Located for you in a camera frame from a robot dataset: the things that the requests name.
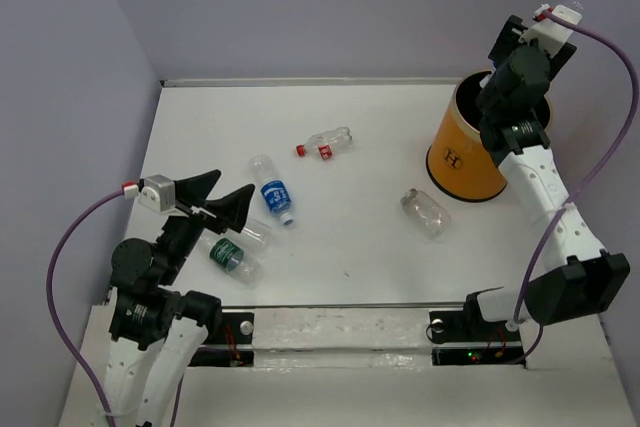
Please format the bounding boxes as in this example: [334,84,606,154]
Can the red cap small bottle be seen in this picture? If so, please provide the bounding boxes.
[295,127,353,160]

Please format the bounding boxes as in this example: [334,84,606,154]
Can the silver bolt right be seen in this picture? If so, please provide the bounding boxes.
[430,318,445,333]

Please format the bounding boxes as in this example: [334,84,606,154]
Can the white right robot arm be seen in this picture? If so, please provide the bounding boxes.
[460,4,630,339]

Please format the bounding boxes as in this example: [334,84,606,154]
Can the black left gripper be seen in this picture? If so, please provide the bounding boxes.
[158,167,256,281]

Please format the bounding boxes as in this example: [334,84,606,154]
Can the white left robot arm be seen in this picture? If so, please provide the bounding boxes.
[103,170,255,426]

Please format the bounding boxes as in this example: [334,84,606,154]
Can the green label plastic bottle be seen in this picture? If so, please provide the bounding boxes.
[198,231,263,288]

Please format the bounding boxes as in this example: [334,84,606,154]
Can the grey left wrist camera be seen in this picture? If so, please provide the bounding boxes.
[122,175,176,214]

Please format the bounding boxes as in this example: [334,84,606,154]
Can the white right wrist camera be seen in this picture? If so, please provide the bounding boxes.
[519,4,583,58]

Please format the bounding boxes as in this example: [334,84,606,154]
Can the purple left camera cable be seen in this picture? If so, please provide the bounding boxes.
[45,188,126,422]

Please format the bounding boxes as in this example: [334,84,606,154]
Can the clear plastic bottle no label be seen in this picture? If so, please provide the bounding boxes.
[231,218,273,253]

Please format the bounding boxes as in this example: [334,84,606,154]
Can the orange cylindrical bin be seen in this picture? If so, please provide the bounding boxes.
[425,69,554,204]

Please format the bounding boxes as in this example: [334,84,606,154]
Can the silver bolt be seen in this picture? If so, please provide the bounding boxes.
[430,318,445,333]
[239,321,254,336]

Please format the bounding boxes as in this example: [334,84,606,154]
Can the silver bolt left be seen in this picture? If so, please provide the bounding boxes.
[239,321,254,336]

